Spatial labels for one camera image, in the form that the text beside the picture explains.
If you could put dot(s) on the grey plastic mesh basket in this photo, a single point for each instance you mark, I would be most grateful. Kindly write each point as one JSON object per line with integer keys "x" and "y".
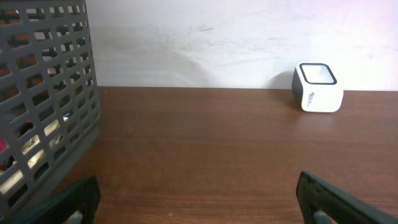
{"x": 50, "y": 106}

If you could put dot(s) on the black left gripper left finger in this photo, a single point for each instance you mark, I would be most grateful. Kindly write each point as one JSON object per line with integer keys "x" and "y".
{"x": 83, "y": 196}

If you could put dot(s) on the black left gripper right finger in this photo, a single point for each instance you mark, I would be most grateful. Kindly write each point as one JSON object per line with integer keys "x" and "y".
{"x": 322, "y": 202}

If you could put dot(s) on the white barcode scanner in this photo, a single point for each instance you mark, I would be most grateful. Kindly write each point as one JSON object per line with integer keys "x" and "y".
{"x": 316, "y": 88}

